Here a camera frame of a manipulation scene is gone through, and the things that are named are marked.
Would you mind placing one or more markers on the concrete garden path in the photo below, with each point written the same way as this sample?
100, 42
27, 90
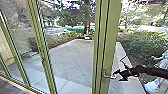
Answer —
73, 63

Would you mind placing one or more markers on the tree trunk outdoors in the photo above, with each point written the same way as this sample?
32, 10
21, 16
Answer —
87, 20

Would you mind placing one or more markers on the white garden statue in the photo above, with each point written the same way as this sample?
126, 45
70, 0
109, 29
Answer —
160, 75

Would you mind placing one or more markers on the green framed glass door wall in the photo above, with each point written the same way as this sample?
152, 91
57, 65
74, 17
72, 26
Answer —
106, 40

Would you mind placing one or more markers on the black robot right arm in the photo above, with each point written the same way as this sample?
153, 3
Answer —
153, 71

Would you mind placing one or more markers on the green garden shrub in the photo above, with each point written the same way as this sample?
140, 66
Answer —
143, 43

